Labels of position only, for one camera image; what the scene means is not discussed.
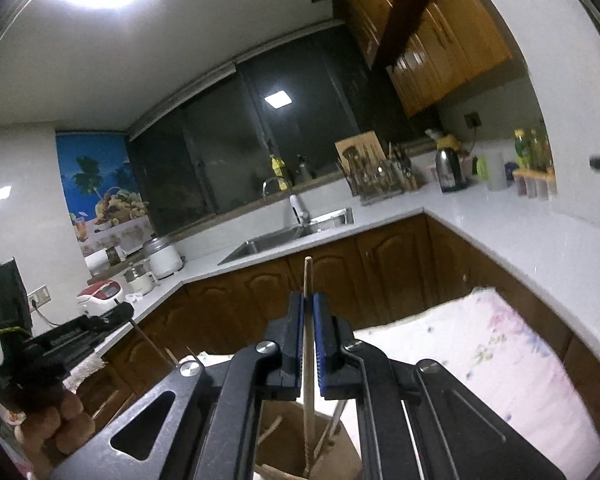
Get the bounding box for steel electric kettle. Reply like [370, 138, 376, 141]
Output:
[434, 134, 469, 194]

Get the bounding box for wooden upper cabinets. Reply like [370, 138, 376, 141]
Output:
[329, 0, 514, 119]

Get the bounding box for steel kitchen sink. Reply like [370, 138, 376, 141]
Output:
[217, 207, 355, 267]

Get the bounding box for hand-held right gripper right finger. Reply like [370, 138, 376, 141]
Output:
[312, 292, 569, 480]

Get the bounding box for row of spice jars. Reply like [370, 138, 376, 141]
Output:
[512, 167, 557, 202]

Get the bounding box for floral white tablecloth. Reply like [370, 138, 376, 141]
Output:
[351, 287, 600, 472]

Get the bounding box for silver lid rice cooker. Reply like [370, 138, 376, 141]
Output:
[142, 236, 184, 281]

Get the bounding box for wooden cabinets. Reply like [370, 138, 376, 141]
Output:
[329, 0, 514, 119]
[77, 212, 600, 441]

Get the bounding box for knife and utensil rack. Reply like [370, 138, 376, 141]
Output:
[337, 142, 424, 207]

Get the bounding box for white and red rice cooker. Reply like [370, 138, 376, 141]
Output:
[75, 279, 124, 317]

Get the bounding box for wooden utensil holder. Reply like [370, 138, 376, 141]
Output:
[251, 399, 364, 480]

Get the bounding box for dark kitchen window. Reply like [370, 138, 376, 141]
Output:
[126, 24, 442, 237]

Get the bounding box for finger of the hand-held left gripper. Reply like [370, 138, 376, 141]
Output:
[82, 302, 137, 337]

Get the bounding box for white plastic container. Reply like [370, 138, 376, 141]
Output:
[484, 149, 507, 192]

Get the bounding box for person's left hand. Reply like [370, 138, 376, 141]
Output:
[17, 389, 99, 479]

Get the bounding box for wooden cutting board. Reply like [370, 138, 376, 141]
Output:
[334, 130, 389, 197]

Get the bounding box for wall socket strip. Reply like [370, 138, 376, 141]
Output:
[27, 284, 51, 309]

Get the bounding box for white lace cloth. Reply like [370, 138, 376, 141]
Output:
[62, 354, 107, 392]

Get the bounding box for metal chopstick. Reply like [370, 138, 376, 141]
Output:
[129, 319, 175, 367]
[326, 399, 346, 440]

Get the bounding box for wooden lower cabinets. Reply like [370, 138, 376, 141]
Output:
[77, 212, 600, 441]

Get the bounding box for paper towel roll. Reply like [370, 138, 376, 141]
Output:
[84, 248, 112, 277]

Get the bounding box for tropical fruit wall poster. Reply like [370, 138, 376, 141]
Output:
[55, 132, 152, 257]

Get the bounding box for white kitchen countertop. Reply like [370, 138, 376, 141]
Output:
[87, 180, 600, 356]

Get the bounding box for small white cooking pot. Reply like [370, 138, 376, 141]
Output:
[122, 261, 159, 297]

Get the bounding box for yellow oil bottle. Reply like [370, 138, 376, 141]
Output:
[513, 128, 531, 171]
[529, 129, 552, 171]

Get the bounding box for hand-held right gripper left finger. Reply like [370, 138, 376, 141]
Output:
[50, 291, 305, 480]

